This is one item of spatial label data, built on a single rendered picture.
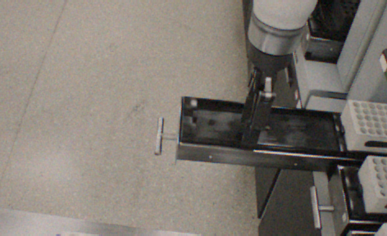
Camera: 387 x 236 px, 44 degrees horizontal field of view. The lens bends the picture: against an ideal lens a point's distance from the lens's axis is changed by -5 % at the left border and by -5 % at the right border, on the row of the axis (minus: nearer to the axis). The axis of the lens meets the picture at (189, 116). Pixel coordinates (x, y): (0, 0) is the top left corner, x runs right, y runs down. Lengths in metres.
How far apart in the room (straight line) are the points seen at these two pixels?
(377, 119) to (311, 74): 0.30
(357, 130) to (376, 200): 0.16
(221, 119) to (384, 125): 0.34
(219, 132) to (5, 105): 1.36
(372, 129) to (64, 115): 1.41
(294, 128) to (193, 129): 0.22
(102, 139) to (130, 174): 0.21
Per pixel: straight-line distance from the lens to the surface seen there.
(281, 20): 0.76
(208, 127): 1.01
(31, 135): 2.07
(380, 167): 0.98
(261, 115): 0.88
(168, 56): 2.41
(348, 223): 0.95
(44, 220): 0.86
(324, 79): 1.31
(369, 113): 1.07
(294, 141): 1.04
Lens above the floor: 1.55
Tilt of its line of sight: 47 degrees down
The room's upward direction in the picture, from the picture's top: 9 degrees clockwise
